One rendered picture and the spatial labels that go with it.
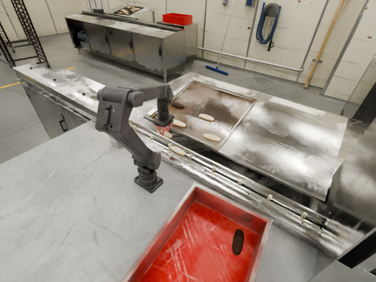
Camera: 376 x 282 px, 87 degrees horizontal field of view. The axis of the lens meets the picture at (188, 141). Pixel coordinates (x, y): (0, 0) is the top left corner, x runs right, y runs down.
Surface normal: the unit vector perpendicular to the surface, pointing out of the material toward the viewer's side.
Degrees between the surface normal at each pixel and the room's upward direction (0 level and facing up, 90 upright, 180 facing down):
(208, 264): 0
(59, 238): 0
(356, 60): 90
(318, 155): 10
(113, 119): 52
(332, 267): 90
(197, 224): 0
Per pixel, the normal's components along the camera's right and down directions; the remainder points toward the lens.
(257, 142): -0.07, -0.67
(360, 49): -0.58, 0.50
